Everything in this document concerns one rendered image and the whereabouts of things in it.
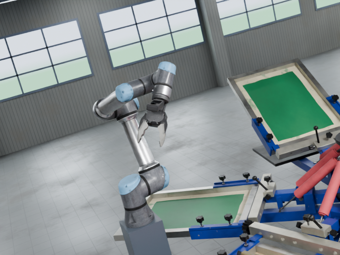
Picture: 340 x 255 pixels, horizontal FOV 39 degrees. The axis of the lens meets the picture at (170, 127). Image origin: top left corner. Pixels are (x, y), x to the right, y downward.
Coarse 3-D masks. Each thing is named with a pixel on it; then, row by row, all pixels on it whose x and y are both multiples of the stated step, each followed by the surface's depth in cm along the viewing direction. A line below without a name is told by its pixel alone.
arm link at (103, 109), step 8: (136, 80) 202; (120, 88) 198; (128, 88) 198; (136, 88) 200; (144, 88) 202; (112, 96) 210; (120, 96) 199; (128, 96) 198; (136, 96) 201; (96, 104) 227; (104, 104) 219; (112, 104) 213; (120, 104) 210; (96, 112) 228; (104, 112) 225; (112, 112) 230
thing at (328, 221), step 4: (324, 220) 227; (328, 220) 227; (332, 220) 226; (336, 220) 225; (328, 224) 223; (332, 224) 222; (336, 224) 224; (332, 228) 222; (336, 228) 224; (316, 236) 216
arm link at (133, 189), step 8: (128, 176) 238; (136, 176) 234; (120, 184) 232; (128, 184) 230; (136, 184) 231; (144, 184) 234; (120, 192) 233; (128, 192) 230; (136, 192) 231; (144, 192) 233; (128, 200) 231; (136, 200) 231; (144, 200) 235
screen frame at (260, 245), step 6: (258, 246) 229; (264, 246) 228; (270, 246) 227; (276, 246) 225; (252, 252) 230; (264, 252) 228; (270, 252) 224; (276, 252) 221; (282, 252) 219; (288, 252) 218; (294, 252) 217
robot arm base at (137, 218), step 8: (128, 208) 233; (136, 208) 232; (144, 208) 234; (128, 216) 234; (136, 216) 232; (144, 216) 233; (152, 216) 237; (128, 224) 234; (136, 224) 232; (144, 224) 233
